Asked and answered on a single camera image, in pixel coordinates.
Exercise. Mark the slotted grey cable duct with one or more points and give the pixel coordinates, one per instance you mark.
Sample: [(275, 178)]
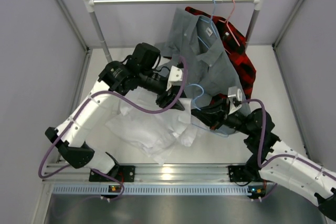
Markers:
[(194, 190)]

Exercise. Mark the light blue hanger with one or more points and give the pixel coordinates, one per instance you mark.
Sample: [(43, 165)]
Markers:
[(220, 132)]

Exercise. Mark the white shirt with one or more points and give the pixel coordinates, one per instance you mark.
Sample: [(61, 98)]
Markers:
[(156, 135)]

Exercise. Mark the red black plaid shirt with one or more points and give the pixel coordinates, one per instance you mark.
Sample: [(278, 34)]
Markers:
[(235, 45)]

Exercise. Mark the white metal clothes rack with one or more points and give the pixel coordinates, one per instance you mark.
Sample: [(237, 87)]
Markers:
[(90, 7)]

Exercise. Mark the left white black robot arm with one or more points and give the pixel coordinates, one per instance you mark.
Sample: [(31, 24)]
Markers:
[(116, 80)]

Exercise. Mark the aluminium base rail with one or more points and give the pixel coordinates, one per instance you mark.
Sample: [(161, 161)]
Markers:
[(204, 173)]

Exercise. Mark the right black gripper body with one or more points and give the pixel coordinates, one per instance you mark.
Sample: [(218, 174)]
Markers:
[(221, 118)]

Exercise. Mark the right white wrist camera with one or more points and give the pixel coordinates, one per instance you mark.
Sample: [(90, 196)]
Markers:
[(235, 98)]

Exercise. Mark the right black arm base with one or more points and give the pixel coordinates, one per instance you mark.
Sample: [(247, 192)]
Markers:
[(259, 189)]

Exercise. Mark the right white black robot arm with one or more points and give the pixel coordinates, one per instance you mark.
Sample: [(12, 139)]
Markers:
[(272, 159)]

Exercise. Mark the blue hanger holding grey shirt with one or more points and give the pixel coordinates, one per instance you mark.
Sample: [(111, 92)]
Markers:
[(213, 11)]

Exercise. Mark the grey button-up shirt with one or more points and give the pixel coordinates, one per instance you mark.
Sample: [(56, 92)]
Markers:
[(210, 71)]

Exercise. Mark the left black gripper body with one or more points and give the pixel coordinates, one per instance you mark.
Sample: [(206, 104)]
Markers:
[(162, 98)]

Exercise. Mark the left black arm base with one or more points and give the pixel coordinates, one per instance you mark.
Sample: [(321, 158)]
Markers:
[(122, 173)]

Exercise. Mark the pink wire hanger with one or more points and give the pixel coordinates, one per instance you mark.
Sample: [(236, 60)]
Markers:
[(231, 14)]

